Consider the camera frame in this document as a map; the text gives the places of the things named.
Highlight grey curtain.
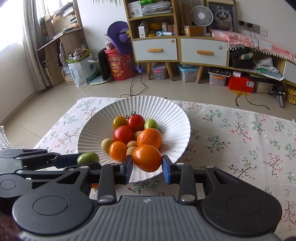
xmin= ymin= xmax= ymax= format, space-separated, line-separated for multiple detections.
xmin=23 ymin=0 xmax=50 ymax=92

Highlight cardboard box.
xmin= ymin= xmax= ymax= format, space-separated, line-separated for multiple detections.
xmin=184 ymin=25 xmax=204 ymax=36

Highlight small mandarin orange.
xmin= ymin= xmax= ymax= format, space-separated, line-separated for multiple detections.
xmin=109 ymin=141 xmax=127 ymax=162

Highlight purple hat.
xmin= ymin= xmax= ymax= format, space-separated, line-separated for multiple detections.
xmin=106 ymin=21 xmax=132 ymax=55

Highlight floral tablecloth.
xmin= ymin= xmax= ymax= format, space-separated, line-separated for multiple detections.
xmin=32 ymin=97 xmax=296 ymax=239

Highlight yellow egg tray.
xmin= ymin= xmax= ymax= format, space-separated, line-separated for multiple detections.
xmin=287 ymin=85 xmax=296 ymax=103

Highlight black basket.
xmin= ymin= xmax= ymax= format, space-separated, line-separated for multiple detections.
xmin=231 ymin=47 xmax=253 ymax=69

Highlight red tomato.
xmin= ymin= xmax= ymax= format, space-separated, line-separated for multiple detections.
xmin=113 ymin=126 xmax=134 ymax=144
xmin=125 ymin=111 xmax=146 ymax=133

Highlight black cable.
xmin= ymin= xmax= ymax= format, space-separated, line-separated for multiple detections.
xmin=235 ymin=90 xmax=270 ymax=110
xmin=120 ymin=74 xmax=147 ymax=98

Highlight blue lid storage box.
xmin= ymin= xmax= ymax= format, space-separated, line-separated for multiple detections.
xmin=177 ymin=64 xmax=199 ymax=82

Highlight stack of papers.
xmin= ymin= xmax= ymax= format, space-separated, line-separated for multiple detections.
xmin=141 ymin=0 xmax=173 ymax=16

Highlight light green tomato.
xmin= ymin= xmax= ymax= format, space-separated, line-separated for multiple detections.
xmin=77 ymin=152 xmax=100 ymax=165

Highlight small white box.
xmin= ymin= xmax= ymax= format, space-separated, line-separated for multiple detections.
xmin=138 ymin=24 xmax=149 ymax=38

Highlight green plant leaves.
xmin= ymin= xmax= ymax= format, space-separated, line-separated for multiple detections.
xmin=92 ymin=0 xmax=121 ymax=5

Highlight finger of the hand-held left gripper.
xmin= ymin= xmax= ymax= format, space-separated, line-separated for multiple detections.
xmin=14 ymin=149 xmax=80 ymax=170
xmin=14 ymin=162 xmax=102 ymax=186

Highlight clear storage box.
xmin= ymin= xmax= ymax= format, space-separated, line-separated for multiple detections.
xmin=151 ymin=64 xmax=168 ymax=80

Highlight framed cat picture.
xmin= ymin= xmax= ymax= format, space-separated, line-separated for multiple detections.
xmin=206 ymin=0 xmax=237 ymax=33

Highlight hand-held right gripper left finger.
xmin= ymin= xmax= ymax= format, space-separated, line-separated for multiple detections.
xmin=46 ymin=155 xmax=134 ymax=204

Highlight grey quilted blanket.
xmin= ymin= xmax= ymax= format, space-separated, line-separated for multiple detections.
xmin=0 ymin=125 xmax=13 ymax=150

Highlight green lime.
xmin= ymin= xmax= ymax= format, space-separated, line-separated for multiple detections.
xmin=144 ymin=119 xmax=159 ymax=131

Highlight low wooden cabinet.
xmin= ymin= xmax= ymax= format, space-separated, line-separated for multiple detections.
xmin=228 ymin=46 xmax=296 ymax=87

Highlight plush toy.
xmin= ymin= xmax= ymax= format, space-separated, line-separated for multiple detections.
xmin=68 ymin=47 xmax=89 ymax=61

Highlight red bucket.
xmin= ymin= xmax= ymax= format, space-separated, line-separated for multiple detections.
xmin=104 ymin=47 xmax=135 ymax=81

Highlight black lid storage box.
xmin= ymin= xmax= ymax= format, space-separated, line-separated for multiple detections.
xmin=208 ymin=67 xmax=230 ymax=86

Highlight wooden shelf cabinet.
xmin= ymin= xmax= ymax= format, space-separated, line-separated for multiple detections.
xmin=122 ymin=0 xmax=229 ymax=84

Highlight yellow-green tomato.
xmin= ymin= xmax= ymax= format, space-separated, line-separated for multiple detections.
xmin=112 ymin=116 xmax=127 ymax=129

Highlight white printed box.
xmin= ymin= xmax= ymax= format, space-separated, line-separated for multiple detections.
xmin=128 ymin=1 xmax=143 ymax=18

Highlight orange tomato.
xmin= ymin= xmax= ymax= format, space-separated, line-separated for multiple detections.
xmin=132 ymin=144 xmax=163 ymax=172

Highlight white oval board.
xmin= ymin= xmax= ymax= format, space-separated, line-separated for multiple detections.
xmin=90 ymin=75 xmax=111 ymax=85

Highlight translucent storage box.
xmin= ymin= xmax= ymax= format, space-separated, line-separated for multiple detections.
xmin=254 ymin=81 xmax=274 ymax=93

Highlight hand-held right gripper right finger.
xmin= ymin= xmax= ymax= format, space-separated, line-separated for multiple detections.
xmin=162 ymin=155 xmax=246 ymax=205

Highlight red box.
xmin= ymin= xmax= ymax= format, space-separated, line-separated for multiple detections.
xmin=228 ymin=75 xmax=256 ymax=93

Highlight white cabinet drawer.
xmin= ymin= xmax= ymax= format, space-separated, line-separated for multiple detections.
xmin=180 ymin=38 xmax=228 ymax=66
xmin=132 ymin=38 xmax=178 ymax=62

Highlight white desk fan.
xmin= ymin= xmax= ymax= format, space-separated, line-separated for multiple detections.
xmin=191 ymin=5 xmax=213 ymax=32

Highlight black tripod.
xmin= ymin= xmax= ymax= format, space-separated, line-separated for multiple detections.
xmin=268 ymin=85 xmax=286 ymax=107

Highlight black flat panel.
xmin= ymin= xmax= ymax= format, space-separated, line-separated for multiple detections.
xmin=98 ymin=47 xmax=112 ymax=81

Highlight white ribbed plate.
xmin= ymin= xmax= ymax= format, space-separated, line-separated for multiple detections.
xmin=77 ymin=95 xmax=191 ymax=183

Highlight pink cloth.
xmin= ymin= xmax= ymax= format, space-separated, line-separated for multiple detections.
xmin=210 ymin=29 xmax=296 ymax=64

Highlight white paper bag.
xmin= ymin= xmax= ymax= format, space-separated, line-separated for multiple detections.
xmin=67 ymin=54 xmax=97 ymax=87

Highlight large mandarin orange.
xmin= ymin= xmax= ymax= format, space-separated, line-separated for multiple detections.
xmin=137 ymin=128 xmax=163 ymax=150

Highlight wooden bookshelf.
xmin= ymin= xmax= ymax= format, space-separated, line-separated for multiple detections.
xmin=37 ymin=0 xmax=89 ymax=86

